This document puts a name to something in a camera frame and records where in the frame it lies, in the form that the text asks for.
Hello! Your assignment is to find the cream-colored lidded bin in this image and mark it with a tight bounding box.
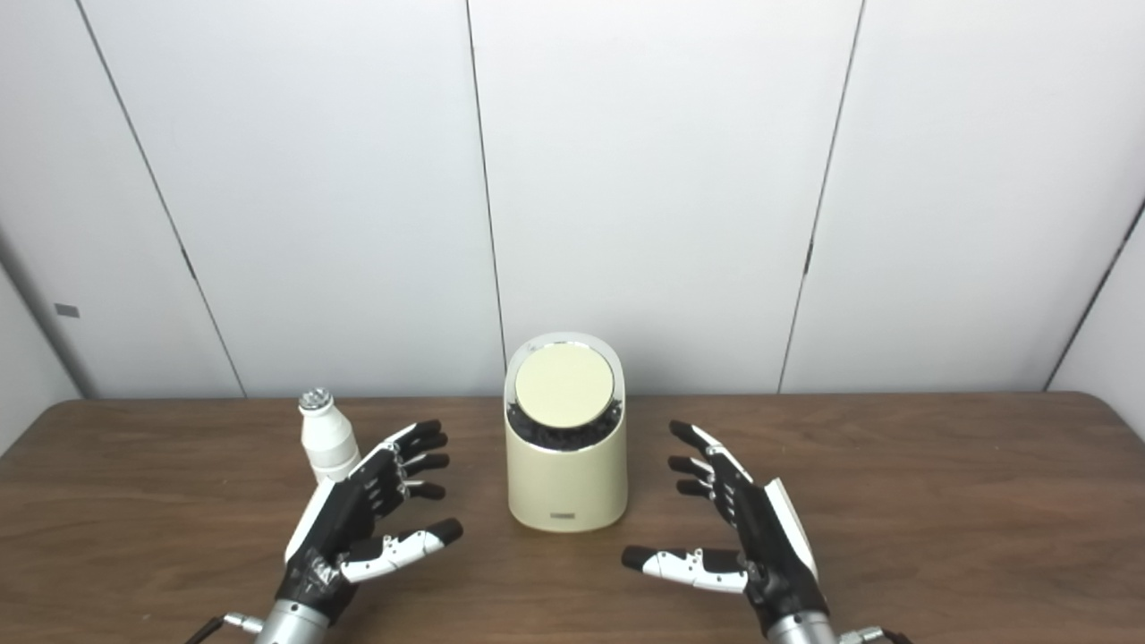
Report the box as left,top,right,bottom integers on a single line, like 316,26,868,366
503,333,629,534

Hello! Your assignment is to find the small white plastic bottle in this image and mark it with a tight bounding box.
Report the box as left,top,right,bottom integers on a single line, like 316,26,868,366
298,387,361,485

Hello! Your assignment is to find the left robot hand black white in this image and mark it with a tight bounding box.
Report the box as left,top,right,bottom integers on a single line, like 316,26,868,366
274,419,464,625

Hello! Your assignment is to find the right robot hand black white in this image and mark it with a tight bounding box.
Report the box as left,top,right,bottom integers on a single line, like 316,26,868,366
622,420,831,636

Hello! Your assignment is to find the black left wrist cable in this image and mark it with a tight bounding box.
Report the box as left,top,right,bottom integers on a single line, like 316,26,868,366
185,613,267,644

